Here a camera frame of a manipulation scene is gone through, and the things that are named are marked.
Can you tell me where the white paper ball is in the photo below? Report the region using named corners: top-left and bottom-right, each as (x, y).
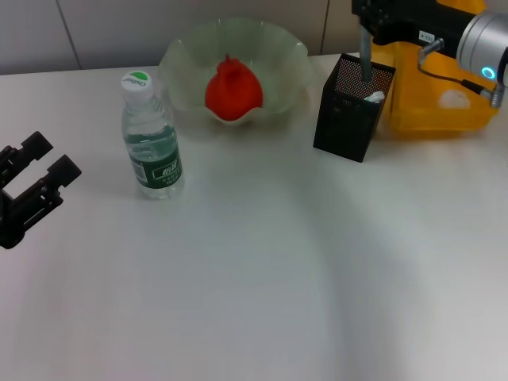
top-left (436, 90), bottom-right (473, 110)

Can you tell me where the clear plastic water bottle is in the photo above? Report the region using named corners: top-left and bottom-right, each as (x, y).
top-left (121, 70), bottom-right (186, 202)

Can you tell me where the orange fruit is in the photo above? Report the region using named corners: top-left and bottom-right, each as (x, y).
top-left (204, 54), bottom-right (264, 122)

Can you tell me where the silver marker pen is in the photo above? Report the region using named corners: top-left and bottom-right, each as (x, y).
top-left (359, 15), bottom-right (375, 83)

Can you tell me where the yellow plastic storage bin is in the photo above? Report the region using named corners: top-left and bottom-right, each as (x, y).
top-left (380, 0), bottom-right (500, 133)

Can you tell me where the black mesh pen holder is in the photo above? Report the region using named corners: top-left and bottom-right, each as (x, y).
top-left (312, 53), bottom-right (397, 164)

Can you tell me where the green glass fruit bowl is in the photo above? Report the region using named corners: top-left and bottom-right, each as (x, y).
top-left (159, 17), bottom-right (314, 128)

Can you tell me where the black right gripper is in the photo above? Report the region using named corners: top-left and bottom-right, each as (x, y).
top-left (351, 0), bottom-right (477, 45)

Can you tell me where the right gripper dark cable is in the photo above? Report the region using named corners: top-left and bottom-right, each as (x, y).
top-left (416, 37), bottom-right (508, 109)

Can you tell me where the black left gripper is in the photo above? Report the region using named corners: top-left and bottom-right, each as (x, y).
top-left (0, 131), bottom-right (83, 250)

